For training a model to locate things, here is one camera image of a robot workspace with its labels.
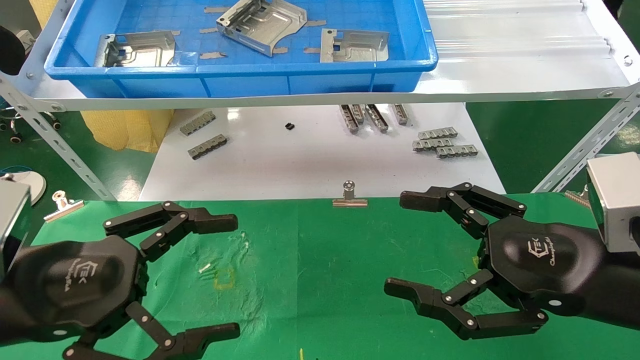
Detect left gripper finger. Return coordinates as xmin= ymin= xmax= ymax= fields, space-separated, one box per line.
xmin=103 ymin=200 xmax=239 ymax=262

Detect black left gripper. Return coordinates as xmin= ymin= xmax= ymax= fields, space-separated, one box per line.
xmin=10 ymin=234 xmax=241 ymax=360

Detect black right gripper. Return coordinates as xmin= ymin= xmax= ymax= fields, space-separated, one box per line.
xmin=384 ymin=182 xmax=608 ymax=341

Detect stamped sheet metal bracket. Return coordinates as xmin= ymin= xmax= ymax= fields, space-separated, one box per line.
xmin=216 ymin=0 xmax=308 ymax=58
xmin=94 ymin=32 xmax=177 ymax=68
xmin=320 ymin=28 xmax=390 ymax=64

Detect green table cloth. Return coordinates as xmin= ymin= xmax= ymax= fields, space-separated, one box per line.
xmin=0 ymin=192 xmax=640 ymax=360

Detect yellow fabric cover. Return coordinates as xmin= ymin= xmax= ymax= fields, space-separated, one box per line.
xmin=29 ymin=0 xmax=176 ymax=154

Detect blue plastic bin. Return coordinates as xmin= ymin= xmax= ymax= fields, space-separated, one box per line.
xmin=44 ymin=0 xmax=439 ymax=99

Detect clear corrugated plastic sheet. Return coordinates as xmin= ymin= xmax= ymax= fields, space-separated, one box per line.
xmin=422 ymin=0 xmax=615 ymax=60

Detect black office chair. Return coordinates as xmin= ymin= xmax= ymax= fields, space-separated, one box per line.
xmin=0 ymin=25 xmax=63 ymax=146

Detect white perforated shelf post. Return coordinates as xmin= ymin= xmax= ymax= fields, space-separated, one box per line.
xmin=531 ymin=82 xmax=640 ymax=195
xmin=0 ymin=70 xmax=118 ymax=202

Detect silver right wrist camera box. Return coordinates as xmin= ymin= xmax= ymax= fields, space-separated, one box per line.
xmin=586 ymin=152 xmax=640 ymax=255

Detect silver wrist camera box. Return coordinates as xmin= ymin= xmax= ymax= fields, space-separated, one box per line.
xmin=0 ymin=179 xmax=32 ymax=281
xmin=586 ymin=152 xmax=640 ymax=255

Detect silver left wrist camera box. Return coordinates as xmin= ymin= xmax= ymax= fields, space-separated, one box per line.
xmin=0 ymin=179 xmax=32 ymax=281

